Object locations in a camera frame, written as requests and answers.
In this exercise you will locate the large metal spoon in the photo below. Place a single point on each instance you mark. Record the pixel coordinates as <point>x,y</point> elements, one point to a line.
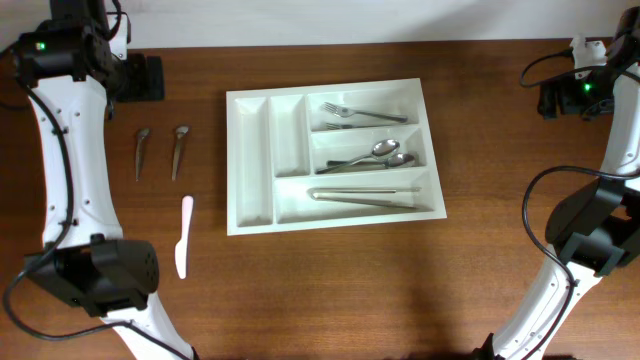
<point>398,160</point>
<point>382,150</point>

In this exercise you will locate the metal fork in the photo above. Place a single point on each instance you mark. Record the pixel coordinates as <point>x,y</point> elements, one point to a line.
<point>336,126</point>
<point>345,112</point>

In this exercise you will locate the pink and white plastic knife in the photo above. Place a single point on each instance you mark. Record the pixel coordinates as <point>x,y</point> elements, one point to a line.
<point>181,247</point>

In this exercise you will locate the small metal spoon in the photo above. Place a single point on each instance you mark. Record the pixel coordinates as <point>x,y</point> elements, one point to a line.
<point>141,136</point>
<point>180,134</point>

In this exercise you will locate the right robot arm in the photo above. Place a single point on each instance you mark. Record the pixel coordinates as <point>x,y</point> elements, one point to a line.
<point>595,230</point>

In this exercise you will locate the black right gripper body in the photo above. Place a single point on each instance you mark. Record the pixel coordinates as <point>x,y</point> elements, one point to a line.
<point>579,96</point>

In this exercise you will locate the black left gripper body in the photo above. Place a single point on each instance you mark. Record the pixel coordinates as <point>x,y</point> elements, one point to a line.
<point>147,83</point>

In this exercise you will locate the metal chopstick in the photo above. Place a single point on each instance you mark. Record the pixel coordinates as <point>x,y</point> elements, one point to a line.
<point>362,190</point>
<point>378,203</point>

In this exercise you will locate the white plastic cutlery tray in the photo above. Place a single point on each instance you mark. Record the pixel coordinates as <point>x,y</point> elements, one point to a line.
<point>277,140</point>

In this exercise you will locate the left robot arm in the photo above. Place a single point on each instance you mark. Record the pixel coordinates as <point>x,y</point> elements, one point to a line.
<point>74,68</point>

